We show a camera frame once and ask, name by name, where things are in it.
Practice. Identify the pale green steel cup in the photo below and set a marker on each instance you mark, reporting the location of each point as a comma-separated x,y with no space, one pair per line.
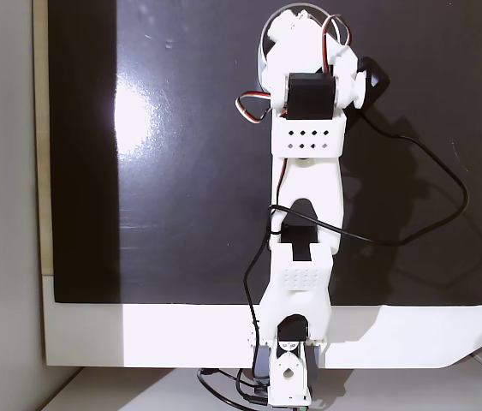
262,53

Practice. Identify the black mat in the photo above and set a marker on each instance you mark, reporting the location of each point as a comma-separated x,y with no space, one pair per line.
180,192

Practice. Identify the white board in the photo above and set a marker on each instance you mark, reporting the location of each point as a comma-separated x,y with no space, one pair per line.
159,334

